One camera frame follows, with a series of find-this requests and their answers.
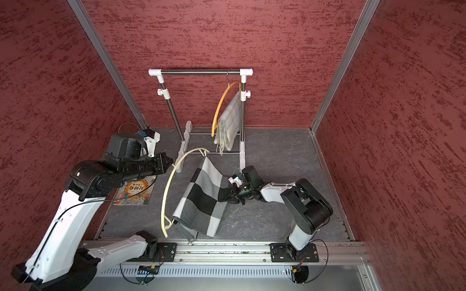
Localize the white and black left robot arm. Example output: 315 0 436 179
11 129 173 291

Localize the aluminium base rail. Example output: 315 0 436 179
74 239 370 266

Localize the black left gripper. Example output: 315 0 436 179
120 152 174 181

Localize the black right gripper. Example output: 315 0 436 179
221 182 255 204

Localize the white and steel clothes rack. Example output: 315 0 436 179
148 68 254 169

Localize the orange wooden hanger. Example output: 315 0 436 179
211 82 241 137

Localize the blue cream plaid fringed scarf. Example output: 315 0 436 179
214 92 241 155

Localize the colourful illustrated booklet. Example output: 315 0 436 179
114 175 158 206

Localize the pale wooden hanger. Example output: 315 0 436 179
161 147 211 239

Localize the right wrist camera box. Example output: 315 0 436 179
228 175 243 187

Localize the black grey white checked scarf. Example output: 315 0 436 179
172 157 229 242

